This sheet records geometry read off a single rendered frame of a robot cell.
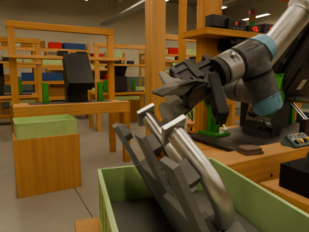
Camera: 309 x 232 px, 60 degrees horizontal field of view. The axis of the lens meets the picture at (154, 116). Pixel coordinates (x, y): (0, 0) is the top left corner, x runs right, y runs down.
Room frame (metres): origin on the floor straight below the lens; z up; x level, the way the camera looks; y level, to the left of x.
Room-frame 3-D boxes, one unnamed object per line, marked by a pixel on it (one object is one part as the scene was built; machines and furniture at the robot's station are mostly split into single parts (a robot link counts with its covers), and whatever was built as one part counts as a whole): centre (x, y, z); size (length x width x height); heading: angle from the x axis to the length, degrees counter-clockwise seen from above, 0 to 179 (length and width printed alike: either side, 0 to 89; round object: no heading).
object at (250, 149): (1.22, -0.45, 0.91); 0.10 x 0.08 x 0.03; 107
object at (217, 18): (1.76, -0.40, 1.59); 0.15 x 0.07 x 0.07; 120
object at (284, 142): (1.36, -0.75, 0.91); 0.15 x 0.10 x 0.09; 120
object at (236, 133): (1.72, -0.76, 0.89); 1.10 x 0.42 x 0.02; 120
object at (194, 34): (1.94, -0.63, 1.52); 0.90 x 0.25 x 0.04; 120
